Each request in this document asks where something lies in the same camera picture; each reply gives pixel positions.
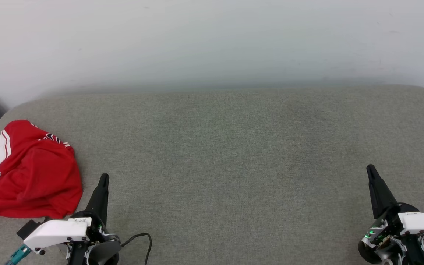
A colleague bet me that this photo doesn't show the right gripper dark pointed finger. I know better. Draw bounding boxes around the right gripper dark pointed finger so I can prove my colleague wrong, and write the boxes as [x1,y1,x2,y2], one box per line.
[366,164,399,220]

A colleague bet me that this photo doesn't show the thin black left gripper cable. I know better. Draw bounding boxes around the thin black left gripper cable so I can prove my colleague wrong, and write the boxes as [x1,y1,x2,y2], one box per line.
[120,233,153,265]

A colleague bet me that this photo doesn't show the red and white basketball jersey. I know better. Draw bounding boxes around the red and white basketball jersey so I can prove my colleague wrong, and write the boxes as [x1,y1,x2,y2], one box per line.
[0,120,84,219]

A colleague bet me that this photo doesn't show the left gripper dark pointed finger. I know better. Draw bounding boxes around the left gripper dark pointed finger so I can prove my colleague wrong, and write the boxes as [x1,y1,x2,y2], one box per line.
[86,173,110,226]

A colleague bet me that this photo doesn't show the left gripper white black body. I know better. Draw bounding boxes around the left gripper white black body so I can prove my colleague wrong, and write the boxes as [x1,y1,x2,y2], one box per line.
[23,210,120,255]

